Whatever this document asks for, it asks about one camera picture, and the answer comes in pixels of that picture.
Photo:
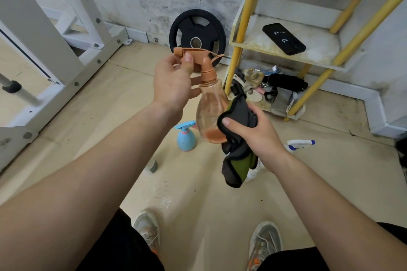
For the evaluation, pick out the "black phone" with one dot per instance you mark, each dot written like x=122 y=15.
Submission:
x=284 y=39

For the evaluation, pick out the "white spray bottle teal label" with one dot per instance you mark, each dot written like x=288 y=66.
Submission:
x=152 y=166

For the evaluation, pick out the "white shelf yellow poles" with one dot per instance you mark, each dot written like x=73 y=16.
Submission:
x=318 y=42

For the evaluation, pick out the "white plastic scoop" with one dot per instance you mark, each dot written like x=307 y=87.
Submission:
x=240 y=81

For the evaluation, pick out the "person's right grey shoe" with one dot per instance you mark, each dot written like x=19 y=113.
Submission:
x=264 y=242

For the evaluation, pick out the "person's right hand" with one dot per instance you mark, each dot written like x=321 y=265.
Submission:
x=262 y=140

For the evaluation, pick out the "small white bottle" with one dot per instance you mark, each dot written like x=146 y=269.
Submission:
x=254 y=174

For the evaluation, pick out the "round white bottle blue-tipped sprayer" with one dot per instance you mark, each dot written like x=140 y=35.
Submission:
x=299 y=144

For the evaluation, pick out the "black clip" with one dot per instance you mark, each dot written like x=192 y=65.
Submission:
x=236 y=89

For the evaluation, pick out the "black weight plate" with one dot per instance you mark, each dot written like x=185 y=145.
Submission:
x=184 y=29

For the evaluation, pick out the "white plastic strip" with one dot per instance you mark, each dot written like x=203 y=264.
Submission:
x=292 y=102

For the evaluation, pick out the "black shorts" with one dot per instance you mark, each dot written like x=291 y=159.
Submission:
x=120 y=248

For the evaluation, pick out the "person's left grey shoe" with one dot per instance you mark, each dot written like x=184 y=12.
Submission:
x=146 y=231

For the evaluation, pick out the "person's grey shoe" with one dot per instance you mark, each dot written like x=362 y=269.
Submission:
x=264 y=242
x=146 y=231

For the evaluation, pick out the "white round disc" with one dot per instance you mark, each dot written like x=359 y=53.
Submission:
x=254 y=96

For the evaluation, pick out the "tan fuzzy glove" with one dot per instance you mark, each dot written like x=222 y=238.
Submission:
x=254 y=77

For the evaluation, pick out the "white metal rack frame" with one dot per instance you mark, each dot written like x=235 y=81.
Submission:
x=31 y=26

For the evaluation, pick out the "person's left hand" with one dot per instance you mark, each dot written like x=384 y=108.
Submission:
x=171 y=86

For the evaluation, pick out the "blue spray bottle pink trigger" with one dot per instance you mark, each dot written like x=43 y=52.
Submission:
x=186 y=140

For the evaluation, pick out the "blue white packet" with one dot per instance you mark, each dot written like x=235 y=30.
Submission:
x=272 y=70

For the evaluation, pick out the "orange spray bottle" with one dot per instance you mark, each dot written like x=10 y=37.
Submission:
x=210 y=112

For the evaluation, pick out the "person's right forearm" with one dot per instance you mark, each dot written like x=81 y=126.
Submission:
x=334 y=210

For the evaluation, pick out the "green microfibre cloth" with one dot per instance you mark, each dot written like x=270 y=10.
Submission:
x=237 y=166

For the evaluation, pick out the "person's left forearm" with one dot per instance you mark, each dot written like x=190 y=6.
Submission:
x=79 y=185

